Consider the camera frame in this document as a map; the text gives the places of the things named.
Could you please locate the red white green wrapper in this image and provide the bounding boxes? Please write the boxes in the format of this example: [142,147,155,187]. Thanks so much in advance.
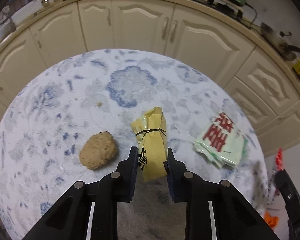
[193,112,248,168]

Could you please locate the yellow snack wrapper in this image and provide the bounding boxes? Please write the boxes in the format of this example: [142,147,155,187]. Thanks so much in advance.
[131,107,167,182]

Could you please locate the red sauce sachet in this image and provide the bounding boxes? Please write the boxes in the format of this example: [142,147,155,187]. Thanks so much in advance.
[275,148,284,171]

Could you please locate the round table floral cloth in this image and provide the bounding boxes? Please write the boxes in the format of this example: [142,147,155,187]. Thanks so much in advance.
[0,49,267,239]

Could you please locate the cream lower cabinets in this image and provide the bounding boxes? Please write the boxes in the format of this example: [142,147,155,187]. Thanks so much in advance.
[0,0,300,156]

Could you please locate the steel wok with lid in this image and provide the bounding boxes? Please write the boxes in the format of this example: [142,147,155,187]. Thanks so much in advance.
[260,22,300,61]

